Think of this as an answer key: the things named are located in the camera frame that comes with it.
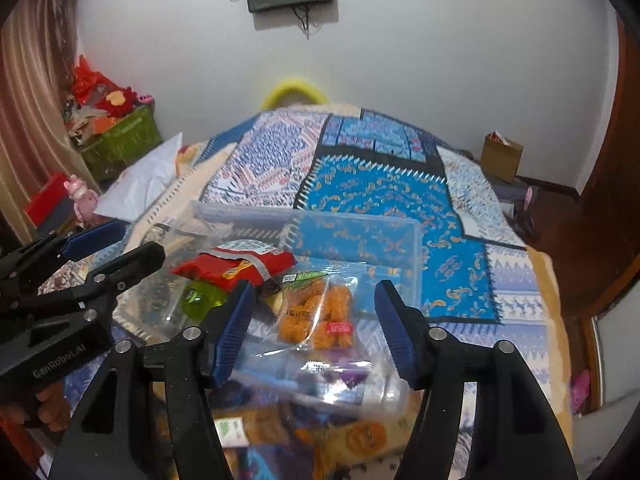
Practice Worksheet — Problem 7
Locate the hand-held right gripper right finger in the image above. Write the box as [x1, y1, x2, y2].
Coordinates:
[374, 280, 581, 480]

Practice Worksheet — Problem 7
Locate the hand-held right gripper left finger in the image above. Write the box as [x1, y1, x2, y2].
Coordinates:
[47, 280, 257, 480]

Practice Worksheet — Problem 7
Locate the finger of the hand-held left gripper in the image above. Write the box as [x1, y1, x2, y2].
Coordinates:
[0, 219, 128, 286]
[0, 241, 167, 331]

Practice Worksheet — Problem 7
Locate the clear packet of orange snacks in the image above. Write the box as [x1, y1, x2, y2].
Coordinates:
[274, 269, 372, 357]

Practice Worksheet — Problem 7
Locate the clear plastic storage box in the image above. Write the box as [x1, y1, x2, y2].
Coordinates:
[144, 200, 427, 322]

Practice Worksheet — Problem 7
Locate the person's left hand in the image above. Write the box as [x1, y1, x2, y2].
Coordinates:
[0, 381, 72, 433]

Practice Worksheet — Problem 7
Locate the pink toy figure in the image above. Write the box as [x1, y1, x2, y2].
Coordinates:
[66, 174, 101, 224]

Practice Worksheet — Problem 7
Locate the green jelly cup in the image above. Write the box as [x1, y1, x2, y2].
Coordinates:
[180, 280, 227, 320]

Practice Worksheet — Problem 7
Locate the red box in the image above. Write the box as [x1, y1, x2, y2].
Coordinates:
[23, 172, 77, 229]

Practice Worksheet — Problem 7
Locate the red snack packet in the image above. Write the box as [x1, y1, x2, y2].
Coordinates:
[171, 240, 298, 295]

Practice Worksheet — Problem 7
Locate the clear packet with purple print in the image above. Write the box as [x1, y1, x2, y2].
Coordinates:
[234, 344, 417, 417]

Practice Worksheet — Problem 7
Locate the white pillow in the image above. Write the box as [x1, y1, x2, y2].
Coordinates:
[94, 132, 187, 224]

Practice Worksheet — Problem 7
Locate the cookie packet with green label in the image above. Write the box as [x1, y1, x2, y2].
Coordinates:
[214, 406, 297, 453]

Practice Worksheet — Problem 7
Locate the green plastic basket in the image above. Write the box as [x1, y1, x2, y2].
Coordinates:
[79, 105, 164, 182]

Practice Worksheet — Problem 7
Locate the orange snack packet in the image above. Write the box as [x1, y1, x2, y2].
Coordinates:
[294, 416, 403, 480]

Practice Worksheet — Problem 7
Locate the striped brown curtain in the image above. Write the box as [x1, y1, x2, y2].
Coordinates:
[0, 0, 97, 243]

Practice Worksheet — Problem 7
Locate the pile of red plush decorations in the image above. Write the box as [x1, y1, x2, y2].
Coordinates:
[64, 54, 155, 135]

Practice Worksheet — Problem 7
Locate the beige blanket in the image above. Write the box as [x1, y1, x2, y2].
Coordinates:
[522, 244, 575, 433]

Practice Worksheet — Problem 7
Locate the dark clothes pile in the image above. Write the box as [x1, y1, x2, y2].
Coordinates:
[492, 182, 542, 233]

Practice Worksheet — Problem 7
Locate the pink slipper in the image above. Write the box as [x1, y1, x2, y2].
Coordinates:
[569, 369, 592, 417]

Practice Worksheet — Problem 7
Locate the cardboard box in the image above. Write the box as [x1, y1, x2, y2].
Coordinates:
[480, 130, 525, 184]

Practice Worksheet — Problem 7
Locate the wooden door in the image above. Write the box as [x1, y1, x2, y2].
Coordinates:
[574, 12, 640, 322]

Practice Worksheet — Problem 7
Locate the yellow ring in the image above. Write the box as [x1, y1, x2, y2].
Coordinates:
[259, 75, 332, 111]

